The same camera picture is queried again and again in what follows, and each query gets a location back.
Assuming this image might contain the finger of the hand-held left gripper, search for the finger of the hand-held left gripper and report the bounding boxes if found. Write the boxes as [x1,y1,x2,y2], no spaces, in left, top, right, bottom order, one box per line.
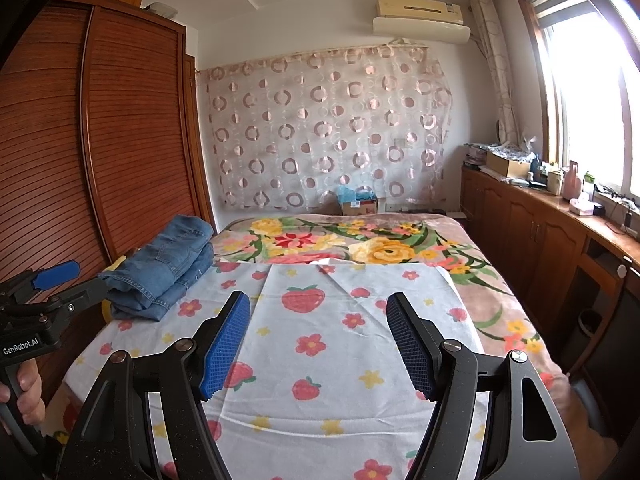
[60,277,108,317]
[0,260,82,306]

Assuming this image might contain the patterned window curtain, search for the patterned window curtain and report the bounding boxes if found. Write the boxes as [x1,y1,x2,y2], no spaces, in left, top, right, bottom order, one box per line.
[470,0,523,146]

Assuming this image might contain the pile of packets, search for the pile of packets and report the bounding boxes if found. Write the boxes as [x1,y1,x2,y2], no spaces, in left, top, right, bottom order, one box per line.
[462,141,536,166]

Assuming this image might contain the window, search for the window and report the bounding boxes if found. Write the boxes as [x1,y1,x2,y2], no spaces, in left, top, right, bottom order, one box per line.
[515,0,640,201]

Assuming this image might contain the power strip with cables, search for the power strip with cables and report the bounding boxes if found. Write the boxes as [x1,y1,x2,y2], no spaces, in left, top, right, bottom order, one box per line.
[595,185,638,226]

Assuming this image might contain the beige wall air conditioner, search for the beige wall air conditioner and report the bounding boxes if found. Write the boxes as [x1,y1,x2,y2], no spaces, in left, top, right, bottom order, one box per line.
[376,0,465,27]

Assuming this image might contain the person's left hand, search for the person's left hand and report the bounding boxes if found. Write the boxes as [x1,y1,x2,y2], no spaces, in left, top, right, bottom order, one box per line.
[0,359,48,435]

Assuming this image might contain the wooden slatted wardrobe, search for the wooden slatted wardrobe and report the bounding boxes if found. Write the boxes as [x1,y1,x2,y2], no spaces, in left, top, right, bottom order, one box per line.
[0,0,216,321]

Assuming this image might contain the circle patterned wall cloth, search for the circle patterned wall cloth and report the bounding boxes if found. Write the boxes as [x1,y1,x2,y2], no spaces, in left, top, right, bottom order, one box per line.
[197,45,453,211]

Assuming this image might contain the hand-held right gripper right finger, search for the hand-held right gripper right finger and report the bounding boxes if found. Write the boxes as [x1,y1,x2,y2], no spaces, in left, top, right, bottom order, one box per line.
[386,292,583,480]

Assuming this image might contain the floral bed blanket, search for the floral bed blanket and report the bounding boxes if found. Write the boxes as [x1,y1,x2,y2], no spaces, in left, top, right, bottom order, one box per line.
[210,212,571,411]

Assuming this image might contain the blue denim pants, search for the blue denim pants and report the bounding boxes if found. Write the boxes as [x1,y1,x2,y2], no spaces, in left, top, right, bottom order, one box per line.
[97,215,216,322]

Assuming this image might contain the small printed cardboard box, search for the small printed cardboard box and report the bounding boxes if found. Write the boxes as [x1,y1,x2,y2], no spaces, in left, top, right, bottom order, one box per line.
[341,199,378,217]

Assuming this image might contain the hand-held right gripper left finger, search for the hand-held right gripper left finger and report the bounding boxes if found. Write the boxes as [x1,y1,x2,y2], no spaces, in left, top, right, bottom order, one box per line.
[57,290,252,480]

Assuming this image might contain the blue plastic bag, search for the blue plastic bag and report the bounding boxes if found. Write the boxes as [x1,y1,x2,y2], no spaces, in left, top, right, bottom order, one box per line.
[336,185,376,206]

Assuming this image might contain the open cardboard box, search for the open cardboard box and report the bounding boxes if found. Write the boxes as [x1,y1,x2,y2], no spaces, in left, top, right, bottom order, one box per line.
[486,151,532,180]

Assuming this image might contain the long wooden cabinet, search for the long wooden cabinet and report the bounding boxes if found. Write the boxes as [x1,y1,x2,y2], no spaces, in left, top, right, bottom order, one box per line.
[460,165,640,376]

